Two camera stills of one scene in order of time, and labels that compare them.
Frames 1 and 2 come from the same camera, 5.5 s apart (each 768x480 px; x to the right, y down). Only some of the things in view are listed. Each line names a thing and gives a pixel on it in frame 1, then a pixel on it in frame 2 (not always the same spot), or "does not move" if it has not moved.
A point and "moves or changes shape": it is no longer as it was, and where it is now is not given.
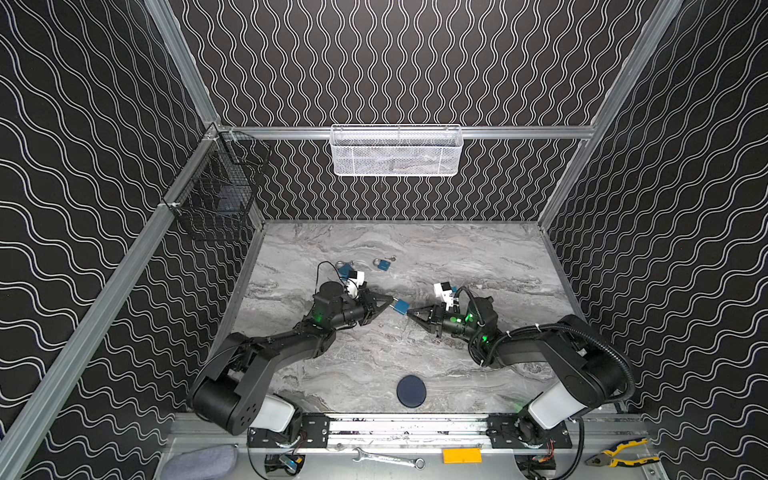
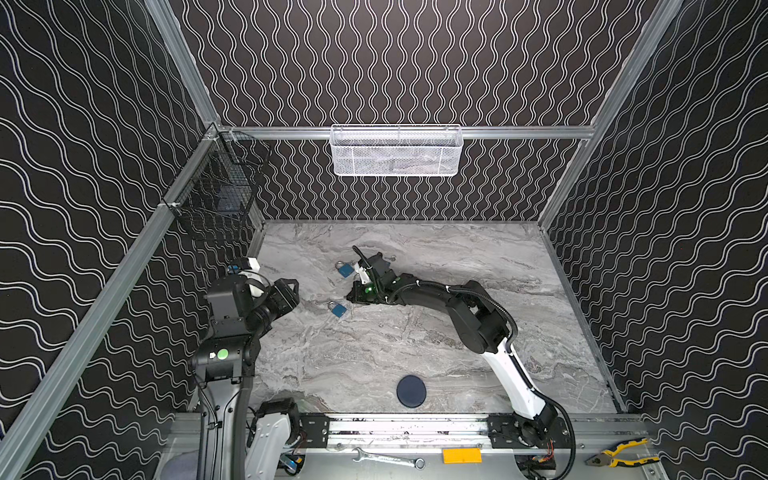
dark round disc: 411,391 does not move
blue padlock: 401,306 moves or changes shape
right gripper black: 436,318 to 375,271
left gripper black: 365,307 to 282,293
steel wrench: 418,463 does not move
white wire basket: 396,150 does not move
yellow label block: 462,455 does not move
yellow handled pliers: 608,457 does not move
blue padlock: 343,269 does not move
